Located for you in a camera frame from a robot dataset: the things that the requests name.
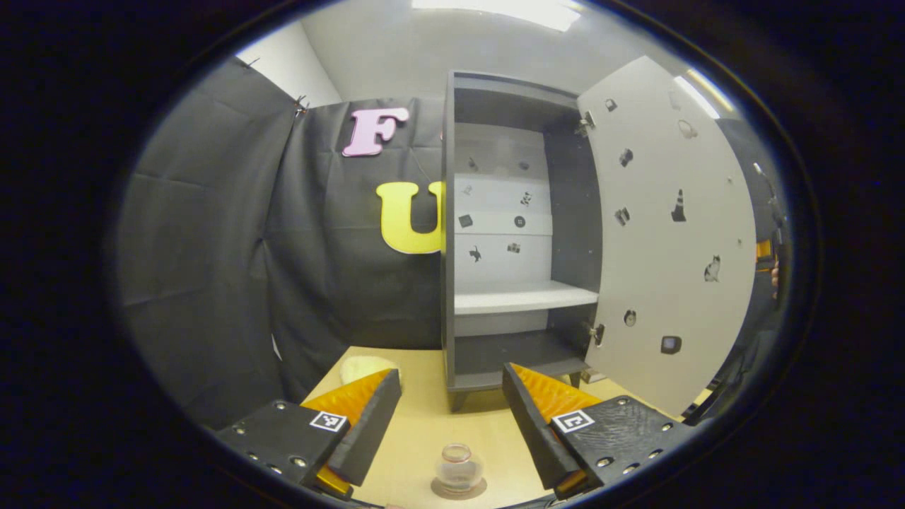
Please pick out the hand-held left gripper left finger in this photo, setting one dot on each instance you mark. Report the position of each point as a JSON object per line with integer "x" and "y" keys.
{"x": 368, "y": 438}

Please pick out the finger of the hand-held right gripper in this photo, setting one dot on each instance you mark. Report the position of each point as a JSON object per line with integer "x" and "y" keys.
{"x": 763, "y": 254}

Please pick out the black backdrop cloth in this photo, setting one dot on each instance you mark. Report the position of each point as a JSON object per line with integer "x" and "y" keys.
{"x": 198, "y": 247}

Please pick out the white cabinet shelf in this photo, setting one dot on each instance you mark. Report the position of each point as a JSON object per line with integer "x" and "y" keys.
{"x": 523, "y": 298}

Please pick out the brown round coaster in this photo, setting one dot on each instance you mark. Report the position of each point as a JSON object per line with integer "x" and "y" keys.
{"x": 440, "y": 489}

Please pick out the metal door hinge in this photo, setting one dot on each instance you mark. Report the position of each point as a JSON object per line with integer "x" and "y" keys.
{"x": 585, "y": 124}
{"x": 597, "y": 334}

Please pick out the small cloth clip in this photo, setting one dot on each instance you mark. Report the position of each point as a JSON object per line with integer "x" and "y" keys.
{"x": 301, "y": 106}
{"x": 252, "y": 62}

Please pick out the pale yellow round bun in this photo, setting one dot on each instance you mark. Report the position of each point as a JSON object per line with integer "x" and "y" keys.
{"x": 364, "y": 367}

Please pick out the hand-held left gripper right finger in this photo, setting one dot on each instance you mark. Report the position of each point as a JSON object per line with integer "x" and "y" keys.
{"x": 537, "y": 438}

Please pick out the clear glass bottle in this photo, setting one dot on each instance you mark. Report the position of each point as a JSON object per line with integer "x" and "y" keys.
{"x": 459, "y": 470}

